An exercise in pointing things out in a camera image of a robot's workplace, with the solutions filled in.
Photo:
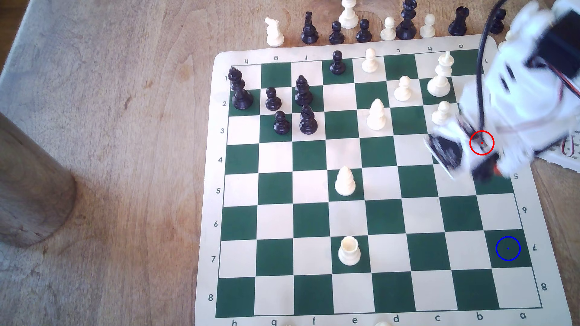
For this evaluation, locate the green and white chess mat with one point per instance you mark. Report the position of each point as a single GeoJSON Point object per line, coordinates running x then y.
{"type": "Point", "coordinates": [385, 217]}

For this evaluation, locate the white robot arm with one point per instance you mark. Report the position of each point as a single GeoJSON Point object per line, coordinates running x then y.
{"type": "Point", "coordinates": [530, 68]}

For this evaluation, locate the white chess queen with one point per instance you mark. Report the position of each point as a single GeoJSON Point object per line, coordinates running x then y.
{"type": "Point", "coordinates": [439, 84]}

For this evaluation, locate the white chess rook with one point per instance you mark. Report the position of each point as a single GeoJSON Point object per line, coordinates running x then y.
{"type": "Point", "coordinates": [349, 253]}

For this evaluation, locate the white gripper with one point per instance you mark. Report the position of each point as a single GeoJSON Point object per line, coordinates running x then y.
{"type": "Point", "coordinates": [488, 170]}

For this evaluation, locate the black chess king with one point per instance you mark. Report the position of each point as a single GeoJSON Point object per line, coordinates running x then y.
{"type": "Point", "coordinates": [240, 96]}

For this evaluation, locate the black chess pawn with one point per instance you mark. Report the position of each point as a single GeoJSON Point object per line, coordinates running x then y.
{"type": "Point", "coordinates": [336, 35]}
{"type": "Point", "coordinates": [273, 102]}
{"type": "Point", "coordinates": [498, 22]}
{"type": "Point", "coordinates": [337, 65]}
{"type": "Point", "coordinates": [364, 33]}
{"type": "Point", "coordinates": [282, 125]}

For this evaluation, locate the white chess pawn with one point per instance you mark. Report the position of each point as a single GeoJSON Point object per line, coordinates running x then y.
{"type": "Point", "coordinates": [441, 116]}
{"type": "Point", "coordinates": [427, 28]}
{"type": "Point", "coordinates": [388, 31]}
{"type": "Point", "coordinates": [369, 63]}
{"type": "Point", "coordinates": [503, 44]}
{"type": "Point", "coordinates": [402, 92]}

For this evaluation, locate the black chess bishop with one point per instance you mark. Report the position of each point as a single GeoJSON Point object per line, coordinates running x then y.
{"type": "Point", "coordinates": [308, 123]}
{"type": "Point", "coordinates": [309, 31]}

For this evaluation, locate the black chess queen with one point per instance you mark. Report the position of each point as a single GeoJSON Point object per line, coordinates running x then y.
{"type": "Point", "coordinates": [406, 25]}

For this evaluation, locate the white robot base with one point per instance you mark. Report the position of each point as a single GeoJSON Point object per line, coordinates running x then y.
{"type": "Point", "coordinates": [568, 158]}

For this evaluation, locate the black bishop upper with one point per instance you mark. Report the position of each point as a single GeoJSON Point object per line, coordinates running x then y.
{"type": "Point", "coordinates": [303, 94]}

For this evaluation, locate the white chess knight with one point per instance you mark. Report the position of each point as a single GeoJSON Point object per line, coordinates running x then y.
{"type": "Point", "coordinates": [274, 34]}

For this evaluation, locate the black gripper camera module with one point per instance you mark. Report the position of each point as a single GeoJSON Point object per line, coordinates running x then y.
{"type": "Point", "coordinates": [446, 151]}

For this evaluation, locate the white chess bishop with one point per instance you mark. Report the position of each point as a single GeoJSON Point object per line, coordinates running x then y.
{"type": "Point", "coordinates": [376, 118]}
{"type": "Point", "coordinates": [345, 184]}

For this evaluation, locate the white chess king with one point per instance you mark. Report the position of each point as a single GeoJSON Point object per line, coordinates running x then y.
{"type": "Point", "coordinates": [348, 17]}

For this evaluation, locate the black chess rook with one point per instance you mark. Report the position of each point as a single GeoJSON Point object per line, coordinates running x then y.
{"type": "Point", "coordinates": [458, 23]}

